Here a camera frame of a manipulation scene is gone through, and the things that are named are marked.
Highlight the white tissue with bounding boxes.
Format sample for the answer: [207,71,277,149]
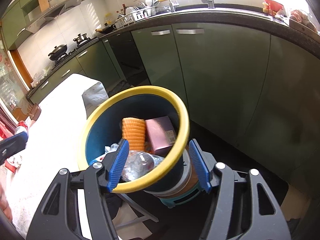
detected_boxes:
[5,153,22,173]

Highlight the yellow rimmed trash bin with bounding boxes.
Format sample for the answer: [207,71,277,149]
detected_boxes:
[78,86,201,208]

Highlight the orange foam mesh sleeve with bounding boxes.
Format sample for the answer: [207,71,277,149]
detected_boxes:
[122,118,146,151]

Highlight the brown plastic tray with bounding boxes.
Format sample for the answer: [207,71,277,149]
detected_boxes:
[29,103,41,121]

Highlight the purple cardboard box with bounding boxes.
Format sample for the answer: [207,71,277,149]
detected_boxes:
[145,116,176,157]

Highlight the clear plastic water bottle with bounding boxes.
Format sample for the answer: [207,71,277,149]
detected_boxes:
[119,150,164,182]

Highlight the red cola can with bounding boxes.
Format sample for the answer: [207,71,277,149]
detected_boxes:
[15,121,28,134]

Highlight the green lower kitchen cabinets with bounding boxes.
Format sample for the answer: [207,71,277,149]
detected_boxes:
[31,23,319,197]

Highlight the green kitchen cabinets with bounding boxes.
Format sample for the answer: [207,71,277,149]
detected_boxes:
[1,0,83,50]
[31,23,319,197]

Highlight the green upper kitchen cabinets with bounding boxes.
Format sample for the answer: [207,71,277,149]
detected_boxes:
[1,0,83,50]

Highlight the person's left hand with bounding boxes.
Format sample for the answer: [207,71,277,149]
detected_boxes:
[0,184,12,222]

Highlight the white floral tablecloth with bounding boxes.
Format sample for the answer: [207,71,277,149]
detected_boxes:
[5,74,108,238]

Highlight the plastic bag on counter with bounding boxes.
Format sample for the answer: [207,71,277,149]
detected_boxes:
[31,65,54,88]

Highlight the black wok with lid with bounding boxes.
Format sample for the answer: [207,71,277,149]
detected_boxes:
[48,44,67,61]

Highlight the gas stove top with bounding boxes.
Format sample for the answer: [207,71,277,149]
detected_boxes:
[53,37,99,66]

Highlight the small black kettle pot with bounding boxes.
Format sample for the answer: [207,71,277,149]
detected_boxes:
[73,33,88,45]

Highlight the steel range hood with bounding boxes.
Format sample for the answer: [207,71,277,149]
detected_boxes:
[25,0,82,34]

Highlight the white dish rack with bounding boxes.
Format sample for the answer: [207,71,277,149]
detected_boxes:
[114,4,161,27]

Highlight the small chrome faucet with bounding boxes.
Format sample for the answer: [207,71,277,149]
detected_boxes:
[169,0,180,12]

